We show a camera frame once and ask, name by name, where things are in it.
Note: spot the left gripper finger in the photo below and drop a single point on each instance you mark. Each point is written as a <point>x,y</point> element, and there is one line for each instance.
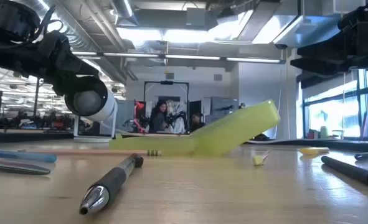
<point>60,87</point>
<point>81,69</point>

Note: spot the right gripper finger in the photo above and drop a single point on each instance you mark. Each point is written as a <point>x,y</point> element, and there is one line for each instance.
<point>323,66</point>
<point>327,51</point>

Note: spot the yellow wooden pencil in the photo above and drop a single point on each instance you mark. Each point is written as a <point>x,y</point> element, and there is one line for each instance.
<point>87,152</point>

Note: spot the blue pen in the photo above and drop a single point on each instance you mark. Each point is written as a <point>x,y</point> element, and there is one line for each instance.
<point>18,155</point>

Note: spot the yellow highlighter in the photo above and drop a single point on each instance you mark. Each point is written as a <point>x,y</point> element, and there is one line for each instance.
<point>313,151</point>

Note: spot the black grip chrome tip pen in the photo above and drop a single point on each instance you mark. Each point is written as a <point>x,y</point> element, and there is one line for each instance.
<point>112,182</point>

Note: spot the thick black marker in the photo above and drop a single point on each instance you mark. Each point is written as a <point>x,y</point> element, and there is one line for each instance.
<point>351,171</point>

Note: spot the orange pencil yellow eraser cap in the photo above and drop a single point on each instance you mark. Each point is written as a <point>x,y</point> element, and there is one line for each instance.
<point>257,160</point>

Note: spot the yellow-green plastic supply box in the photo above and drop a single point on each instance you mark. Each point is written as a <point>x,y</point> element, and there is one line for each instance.
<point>227,133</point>

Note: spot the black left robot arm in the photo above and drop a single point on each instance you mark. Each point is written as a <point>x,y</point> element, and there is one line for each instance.
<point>9,21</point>

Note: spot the small black background robot arm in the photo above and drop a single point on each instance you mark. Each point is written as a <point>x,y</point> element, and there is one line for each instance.
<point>177,117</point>

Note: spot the grey ceiling box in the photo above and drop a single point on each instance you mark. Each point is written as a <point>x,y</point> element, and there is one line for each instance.
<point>196,17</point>

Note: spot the white cylindrical lamp on stand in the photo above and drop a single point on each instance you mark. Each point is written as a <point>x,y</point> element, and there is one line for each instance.
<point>87,102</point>

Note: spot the green bottle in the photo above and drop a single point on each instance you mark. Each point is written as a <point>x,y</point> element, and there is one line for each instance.
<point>324,132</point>

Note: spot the silver round pipe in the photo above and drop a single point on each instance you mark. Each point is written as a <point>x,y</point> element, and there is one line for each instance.
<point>124,9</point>

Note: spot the person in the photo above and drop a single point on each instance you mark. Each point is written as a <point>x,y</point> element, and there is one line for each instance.
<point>157,119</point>
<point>196,124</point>

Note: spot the white draped cover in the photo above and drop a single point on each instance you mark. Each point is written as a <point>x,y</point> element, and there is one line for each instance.
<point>174,107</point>

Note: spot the grey cabinet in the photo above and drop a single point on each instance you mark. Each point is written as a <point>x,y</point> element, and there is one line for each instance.
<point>224,105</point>

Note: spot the silver spiral air duct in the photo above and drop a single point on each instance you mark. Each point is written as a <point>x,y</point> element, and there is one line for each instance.
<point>81,37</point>

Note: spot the silver rectangular air duct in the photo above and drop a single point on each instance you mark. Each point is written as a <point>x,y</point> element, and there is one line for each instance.
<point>295,31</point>

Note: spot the dome security camera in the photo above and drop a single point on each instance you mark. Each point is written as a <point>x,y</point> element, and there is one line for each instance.
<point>281,46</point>

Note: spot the black frame rig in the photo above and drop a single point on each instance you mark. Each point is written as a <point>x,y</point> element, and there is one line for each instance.
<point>166,82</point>

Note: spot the grey wall vent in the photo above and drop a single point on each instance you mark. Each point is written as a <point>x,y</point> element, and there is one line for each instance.
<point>169,76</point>
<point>218,77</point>

